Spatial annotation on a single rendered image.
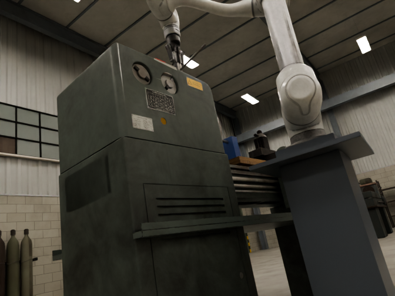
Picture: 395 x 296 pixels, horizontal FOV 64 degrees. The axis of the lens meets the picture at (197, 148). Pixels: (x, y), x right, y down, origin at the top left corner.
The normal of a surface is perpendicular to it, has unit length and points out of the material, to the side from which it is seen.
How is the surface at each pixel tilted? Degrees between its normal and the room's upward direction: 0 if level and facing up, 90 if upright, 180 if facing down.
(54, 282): 90
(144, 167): 90
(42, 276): 90
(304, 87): 96
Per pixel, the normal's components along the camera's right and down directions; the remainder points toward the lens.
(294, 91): -0.23, -0.18
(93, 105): -0.67, -0.11
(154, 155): 0.73, -0.33
